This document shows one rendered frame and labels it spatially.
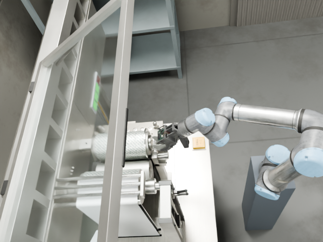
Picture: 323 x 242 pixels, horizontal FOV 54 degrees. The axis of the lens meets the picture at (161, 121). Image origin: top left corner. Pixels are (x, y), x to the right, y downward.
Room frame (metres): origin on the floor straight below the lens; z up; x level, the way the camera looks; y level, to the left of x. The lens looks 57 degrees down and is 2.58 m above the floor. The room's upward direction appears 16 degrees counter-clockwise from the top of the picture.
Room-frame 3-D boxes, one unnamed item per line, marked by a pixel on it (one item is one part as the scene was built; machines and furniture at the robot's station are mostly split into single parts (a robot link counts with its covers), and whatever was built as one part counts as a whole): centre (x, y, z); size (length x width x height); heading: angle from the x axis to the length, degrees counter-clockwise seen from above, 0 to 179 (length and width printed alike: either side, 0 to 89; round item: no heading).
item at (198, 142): (0.86, -0.17, 0.91); 0.07 x 0.07 x 0.02; 76
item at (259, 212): (0.58, -0.50, 0.45); 0.20 x 0.20 x 0.90; 77
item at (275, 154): (0.57, -0.50, 1.07); 0.13 x 0.12 x 0.14; 141
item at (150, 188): (0.51, 0.13, 1.34); 0.06 x 0.06 x 0.06; 76
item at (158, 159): (0.72, 0.06, 1.05); 0.06 x 0.05 x 0.31; 76
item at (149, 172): (0.68, 0.24, 1.18); 0.26 x 0.12 x 0.12; 76
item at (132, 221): (0.48, 0.32, 1.17); 0.34 x 0.05 x 0.54; 76
